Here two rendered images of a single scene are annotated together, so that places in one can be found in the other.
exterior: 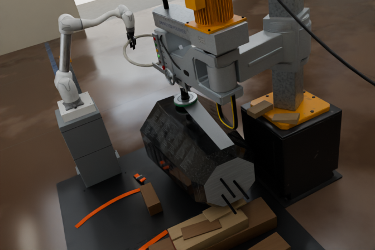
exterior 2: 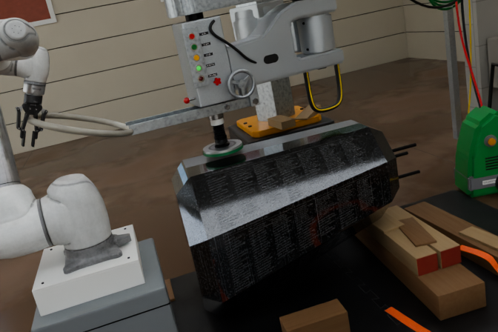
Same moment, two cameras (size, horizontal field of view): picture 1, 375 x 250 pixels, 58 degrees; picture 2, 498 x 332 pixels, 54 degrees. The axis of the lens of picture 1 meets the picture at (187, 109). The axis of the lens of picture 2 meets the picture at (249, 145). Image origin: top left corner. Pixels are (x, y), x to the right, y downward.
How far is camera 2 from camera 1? 3.49 m
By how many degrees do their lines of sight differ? 77
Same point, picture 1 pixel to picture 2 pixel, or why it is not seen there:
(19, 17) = not seen: outside the picture
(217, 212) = (387, 220)
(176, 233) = (424, 250)
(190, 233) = (425, 236)
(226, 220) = (399, 216)
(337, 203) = not seen: hidden behind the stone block
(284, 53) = not seen: hidden behind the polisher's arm
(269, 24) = (264, 9)
